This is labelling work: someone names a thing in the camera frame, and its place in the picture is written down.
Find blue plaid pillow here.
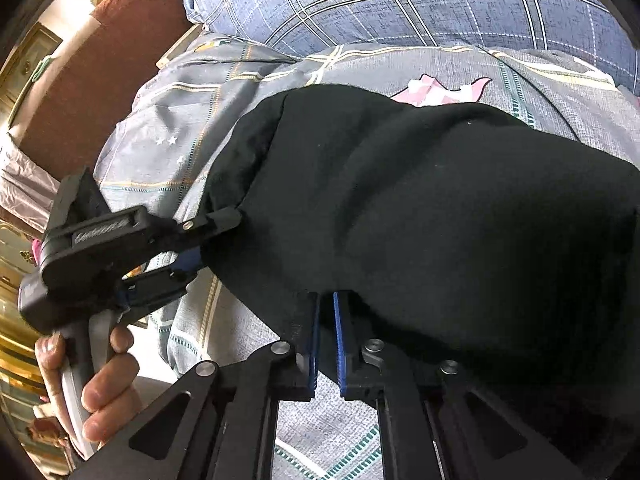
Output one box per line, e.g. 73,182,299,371
183,0,639,91

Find wooden cabinet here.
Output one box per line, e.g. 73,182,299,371
1,23,68,479

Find brown headboard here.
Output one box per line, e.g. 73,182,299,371
10,0,191,179

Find person's left hand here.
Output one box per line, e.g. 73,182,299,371
35,325,143,445

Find grey patterned bed sheet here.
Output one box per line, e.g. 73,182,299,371
95,34,639,479

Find black pants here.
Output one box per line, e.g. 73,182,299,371
200,84,639,479

